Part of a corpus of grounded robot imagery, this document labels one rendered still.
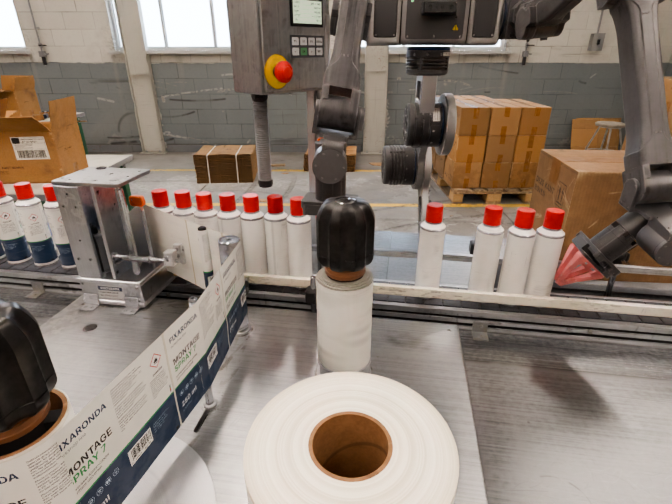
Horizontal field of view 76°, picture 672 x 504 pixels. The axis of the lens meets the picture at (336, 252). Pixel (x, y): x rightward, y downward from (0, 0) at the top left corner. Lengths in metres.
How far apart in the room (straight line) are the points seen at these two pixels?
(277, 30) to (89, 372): 0.68
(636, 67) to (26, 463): 1.00
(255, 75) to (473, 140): 3.53
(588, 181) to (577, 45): 5.95
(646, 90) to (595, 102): 6.30
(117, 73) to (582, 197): 6.46
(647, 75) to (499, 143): 3.46
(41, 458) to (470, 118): 4.05
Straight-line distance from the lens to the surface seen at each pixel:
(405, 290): 0.91
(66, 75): 7.34
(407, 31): 1.44
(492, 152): 4.37
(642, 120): 0.93
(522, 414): 0.80
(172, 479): 0.62
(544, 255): 0.93
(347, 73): 0.78
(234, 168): 4.99
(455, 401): 0.71
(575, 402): 0.86
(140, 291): 0.95
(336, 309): 0.61
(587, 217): 1.14
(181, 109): 6.72
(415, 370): 0.75
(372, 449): 0.49
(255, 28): 0.87
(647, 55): 0.97
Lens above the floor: 1.36
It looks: 25 degrees down
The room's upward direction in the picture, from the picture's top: straight up
